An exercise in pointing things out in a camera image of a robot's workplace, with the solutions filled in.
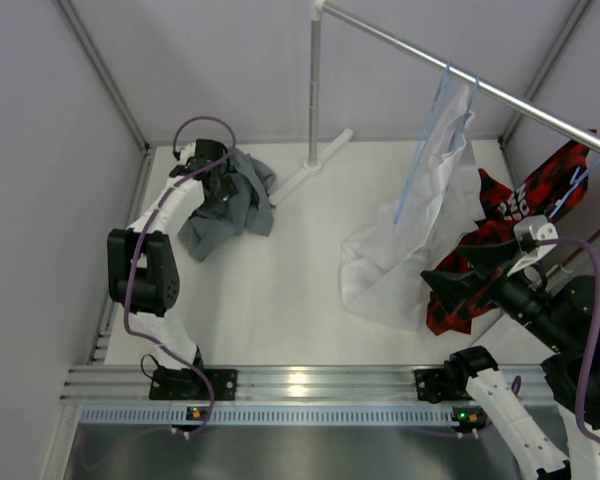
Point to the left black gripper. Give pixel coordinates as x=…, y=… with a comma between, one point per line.
x=226, y=188

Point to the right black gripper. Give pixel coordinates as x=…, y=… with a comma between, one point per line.
x=453, y=286

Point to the grey button shirt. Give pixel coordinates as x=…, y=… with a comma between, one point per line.
x=249, y=208

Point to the light blue hanger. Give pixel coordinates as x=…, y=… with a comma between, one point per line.
x=444, y=81

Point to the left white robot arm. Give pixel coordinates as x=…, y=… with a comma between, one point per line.
x=143, y=274

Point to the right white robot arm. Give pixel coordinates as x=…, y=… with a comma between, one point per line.
x=564, y=324

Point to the white hanging shirt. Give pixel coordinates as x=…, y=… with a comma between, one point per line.
x=381, y=263

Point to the red black plaid shirt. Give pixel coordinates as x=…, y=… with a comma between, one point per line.
x=540, y=193

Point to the blue hanger under red shirt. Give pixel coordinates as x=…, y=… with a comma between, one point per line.
x=580, y=180

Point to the blue hanger under white shirt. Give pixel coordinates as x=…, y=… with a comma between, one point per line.
x=474, y=89

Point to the white rack foot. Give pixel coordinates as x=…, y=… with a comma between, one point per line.
x=312, y=166

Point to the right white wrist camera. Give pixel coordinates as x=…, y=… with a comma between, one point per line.
x=535, y=237

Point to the white rack upright post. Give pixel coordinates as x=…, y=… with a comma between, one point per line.
x=315, y=61

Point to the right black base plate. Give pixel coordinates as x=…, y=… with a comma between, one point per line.
x=436, y=385

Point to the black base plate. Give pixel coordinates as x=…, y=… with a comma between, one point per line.
x=436, y=385
x=183, y=384

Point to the silver clothes rack rail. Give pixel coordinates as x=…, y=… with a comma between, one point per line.
x=518, y=104

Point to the aluminium mounting rail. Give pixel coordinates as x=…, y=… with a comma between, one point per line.
x=259, y=384

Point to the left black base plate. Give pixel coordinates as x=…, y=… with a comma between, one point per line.
x=183, y=384

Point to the slotted grey cable duct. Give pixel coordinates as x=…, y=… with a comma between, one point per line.
x=271, y=415

